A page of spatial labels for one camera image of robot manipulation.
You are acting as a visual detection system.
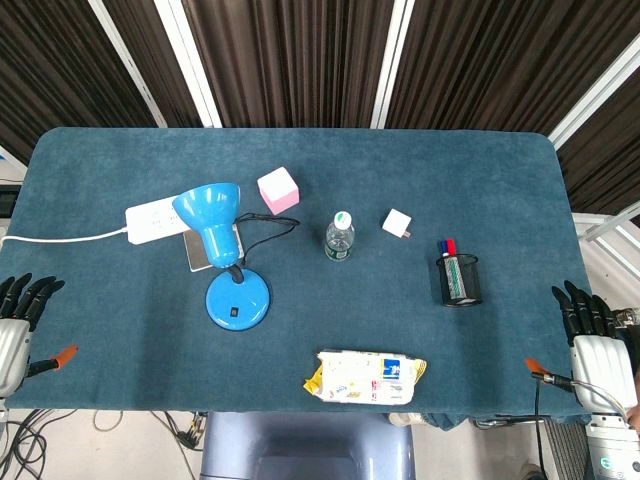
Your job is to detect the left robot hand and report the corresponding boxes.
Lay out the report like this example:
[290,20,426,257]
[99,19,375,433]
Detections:
[0,272,80,399]

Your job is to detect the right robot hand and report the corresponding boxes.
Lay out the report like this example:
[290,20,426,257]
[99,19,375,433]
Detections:
[524,280,632,416]

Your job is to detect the blue desk lamp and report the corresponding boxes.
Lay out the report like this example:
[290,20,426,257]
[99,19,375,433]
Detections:
[171,182,272,331]

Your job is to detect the black mesh pen holder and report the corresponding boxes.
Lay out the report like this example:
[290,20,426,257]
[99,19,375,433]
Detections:
[435,253,484,309]

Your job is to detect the white power strip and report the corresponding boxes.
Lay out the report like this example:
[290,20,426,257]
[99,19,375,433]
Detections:
[124,196,239,246]

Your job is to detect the yellow white snack package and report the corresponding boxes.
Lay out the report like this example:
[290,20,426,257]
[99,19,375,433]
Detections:
[302,349,428,405]

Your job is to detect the white USB charger plug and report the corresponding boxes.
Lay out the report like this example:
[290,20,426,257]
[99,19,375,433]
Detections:
[381,208,413,240]

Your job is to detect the blue tablecloth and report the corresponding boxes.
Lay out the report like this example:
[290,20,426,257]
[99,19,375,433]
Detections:
[0,126,594,416]

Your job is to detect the clear plastic water bottle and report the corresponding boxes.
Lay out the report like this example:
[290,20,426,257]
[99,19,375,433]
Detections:
[324,210,356,262]

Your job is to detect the pink and white cube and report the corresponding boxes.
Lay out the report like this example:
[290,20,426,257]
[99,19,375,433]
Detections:
[256,167,301,216]

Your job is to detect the black cable on right hand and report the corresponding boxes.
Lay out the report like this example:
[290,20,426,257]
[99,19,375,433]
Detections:
[532,372,549,480]

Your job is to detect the black floor cables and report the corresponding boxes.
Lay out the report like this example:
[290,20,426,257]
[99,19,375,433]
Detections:
[0,408,76,480]

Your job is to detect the white power strip cable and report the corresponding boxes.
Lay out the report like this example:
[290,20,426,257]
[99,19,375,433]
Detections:
[0,227,129,246]

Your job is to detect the thin black cable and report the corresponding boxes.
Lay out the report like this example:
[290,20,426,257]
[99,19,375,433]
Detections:
[234,212,301,267]

